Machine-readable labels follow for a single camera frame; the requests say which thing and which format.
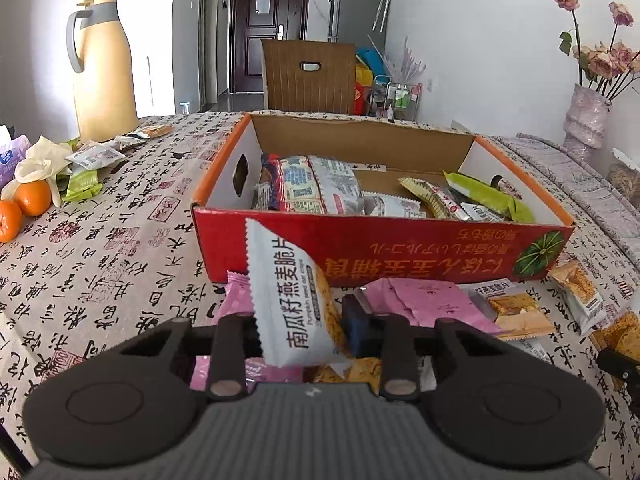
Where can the pink textured vase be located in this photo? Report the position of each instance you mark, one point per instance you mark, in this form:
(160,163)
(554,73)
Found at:
(587,115)

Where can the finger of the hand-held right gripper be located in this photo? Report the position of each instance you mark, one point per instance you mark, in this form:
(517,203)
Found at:
(622,370)

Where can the folded pink grey blanket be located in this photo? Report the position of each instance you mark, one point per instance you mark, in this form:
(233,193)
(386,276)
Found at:
(585,185)

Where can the orange snack packet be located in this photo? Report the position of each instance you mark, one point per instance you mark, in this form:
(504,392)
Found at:
(345,371)
(152,131)

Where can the small white snack packet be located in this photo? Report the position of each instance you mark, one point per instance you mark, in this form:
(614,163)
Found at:
(390,206)
(480,212)

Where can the tangerine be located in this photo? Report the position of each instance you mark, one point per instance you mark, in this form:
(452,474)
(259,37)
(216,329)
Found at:
(34,199)
(9,221)

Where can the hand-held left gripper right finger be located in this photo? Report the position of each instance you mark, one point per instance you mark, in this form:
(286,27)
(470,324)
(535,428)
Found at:
(356,325)

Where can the white door notice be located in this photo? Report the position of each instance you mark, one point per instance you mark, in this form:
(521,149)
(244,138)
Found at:
(263,4)

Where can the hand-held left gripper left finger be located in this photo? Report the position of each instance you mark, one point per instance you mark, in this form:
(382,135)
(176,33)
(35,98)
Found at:
(232,340)

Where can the pink snack packet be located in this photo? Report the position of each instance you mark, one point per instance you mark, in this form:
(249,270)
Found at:
(430,302)
(235,300)

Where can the beige snack bar packet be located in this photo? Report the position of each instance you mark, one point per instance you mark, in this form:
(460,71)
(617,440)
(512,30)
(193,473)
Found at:
(432,197)

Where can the purple dried grass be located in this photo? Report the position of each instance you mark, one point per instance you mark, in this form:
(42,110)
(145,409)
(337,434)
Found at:
(400,62)

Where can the grey interior door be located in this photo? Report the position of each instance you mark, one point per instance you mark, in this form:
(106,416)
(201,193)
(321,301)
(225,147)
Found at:
(210,30)

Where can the small green snack packet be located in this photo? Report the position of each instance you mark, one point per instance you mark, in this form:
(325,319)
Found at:
(82,185)

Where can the yellow thermos jug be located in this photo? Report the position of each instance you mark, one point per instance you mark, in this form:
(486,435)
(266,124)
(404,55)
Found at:
(102,75)

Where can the yellow bag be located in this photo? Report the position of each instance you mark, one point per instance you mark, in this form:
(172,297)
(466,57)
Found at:
(364,76)

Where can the glass jar white lid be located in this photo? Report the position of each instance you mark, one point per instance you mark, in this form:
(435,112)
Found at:
(625,175)

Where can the tissue pack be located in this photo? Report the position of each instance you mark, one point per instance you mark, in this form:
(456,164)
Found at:
(11,160)

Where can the dark brown door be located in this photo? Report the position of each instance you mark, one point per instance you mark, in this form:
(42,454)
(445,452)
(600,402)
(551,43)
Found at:
(267,30)

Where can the bunch of dried roses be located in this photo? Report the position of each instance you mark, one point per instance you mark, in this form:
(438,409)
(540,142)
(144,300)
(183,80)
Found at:
(602,57)

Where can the cream rubber glove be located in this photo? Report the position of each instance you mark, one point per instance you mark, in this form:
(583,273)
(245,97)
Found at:
(42,160)

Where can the grey refrigerator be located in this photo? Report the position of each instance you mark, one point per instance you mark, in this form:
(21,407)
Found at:
(360,5)

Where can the white oat crisp packet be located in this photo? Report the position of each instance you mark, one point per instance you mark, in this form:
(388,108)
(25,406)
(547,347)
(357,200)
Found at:
(622,332)
(515,310)
(290,300)
(575,292)

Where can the long green snack packet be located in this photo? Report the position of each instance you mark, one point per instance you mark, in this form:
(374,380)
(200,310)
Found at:
(492,197)

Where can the large grey snack bag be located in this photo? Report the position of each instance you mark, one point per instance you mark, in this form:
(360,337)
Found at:
(315,185)

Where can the red cardboard box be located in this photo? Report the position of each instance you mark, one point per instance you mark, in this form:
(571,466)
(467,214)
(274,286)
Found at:
(380,250)

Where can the wooden chair back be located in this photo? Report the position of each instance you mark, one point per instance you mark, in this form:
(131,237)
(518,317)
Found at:
(310,87)

